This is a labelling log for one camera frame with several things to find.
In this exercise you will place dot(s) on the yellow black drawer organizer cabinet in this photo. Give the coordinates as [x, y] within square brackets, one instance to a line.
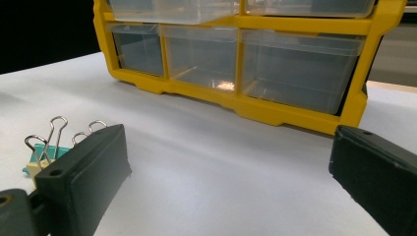
[255, 109]

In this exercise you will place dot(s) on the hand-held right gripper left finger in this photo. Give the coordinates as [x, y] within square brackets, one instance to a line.
[82, 177]

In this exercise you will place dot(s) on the teal binder clip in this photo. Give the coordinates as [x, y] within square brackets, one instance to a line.
[62, 151]

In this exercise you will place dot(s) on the cream binder clip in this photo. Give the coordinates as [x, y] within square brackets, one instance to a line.
[32, 168]

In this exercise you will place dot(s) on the clear plastic drawer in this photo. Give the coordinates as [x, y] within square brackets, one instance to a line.
[308, 8]
[295, 72]
[139, 52]
[200, 55]
[170, 11]

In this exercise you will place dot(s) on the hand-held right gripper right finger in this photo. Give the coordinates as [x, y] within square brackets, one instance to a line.
[383, 173]

